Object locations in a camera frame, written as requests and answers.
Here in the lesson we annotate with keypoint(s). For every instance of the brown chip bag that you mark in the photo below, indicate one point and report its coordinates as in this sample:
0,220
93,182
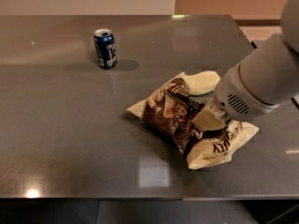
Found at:
170,110

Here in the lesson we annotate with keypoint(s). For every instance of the yellow sponge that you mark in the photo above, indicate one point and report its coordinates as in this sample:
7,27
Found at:
202,83

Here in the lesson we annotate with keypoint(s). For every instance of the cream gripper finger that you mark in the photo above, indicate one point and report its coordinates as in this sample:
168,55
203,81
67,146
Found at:
210,118

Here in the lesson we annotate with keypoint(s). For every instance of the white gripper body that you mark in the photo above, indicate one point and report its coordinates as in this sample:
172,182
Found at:
234,94

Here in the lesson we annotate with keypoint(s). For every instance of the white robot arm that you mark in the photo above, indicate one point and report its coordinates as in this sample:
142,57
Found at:
261,81

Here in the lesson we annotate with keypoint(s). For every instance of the blue soda can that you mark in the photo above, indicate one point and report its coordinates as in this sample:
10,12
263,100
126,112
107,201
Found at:
105,49

